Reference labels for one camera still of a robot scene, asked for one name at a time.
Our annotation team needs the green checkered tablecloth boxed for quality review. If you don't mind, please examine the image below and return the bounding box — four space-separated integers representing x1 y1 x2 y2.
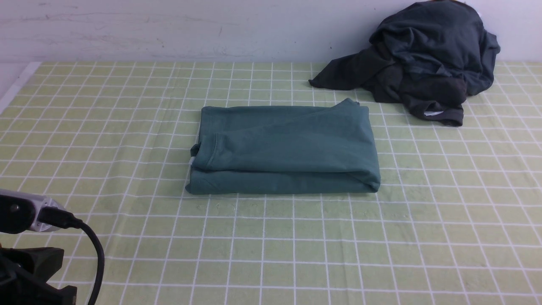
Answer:
0 62 542 305

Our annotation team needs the dark grey crumpled garment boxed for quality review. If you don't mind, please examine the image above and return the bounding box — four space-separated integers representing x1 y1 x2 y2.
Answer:
309 0 500 127

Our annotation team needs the black camera cable left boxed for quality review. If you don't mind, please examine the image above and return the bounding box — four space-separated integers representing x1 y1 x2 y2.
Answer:
40 207 105 305

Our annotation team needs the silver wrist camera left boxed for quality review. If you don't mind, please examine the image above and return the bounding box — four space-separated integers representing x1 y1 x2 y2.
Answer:
0 189 66 234

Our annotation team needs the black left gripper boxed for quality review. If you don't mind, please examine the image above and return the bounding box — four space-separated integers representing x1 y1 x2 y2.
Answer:
0 247 77 305

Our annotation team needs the green long-sleeve top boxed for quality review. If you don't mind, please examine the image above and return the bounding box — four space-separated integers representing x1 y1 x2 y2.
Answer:
185 98 381 195

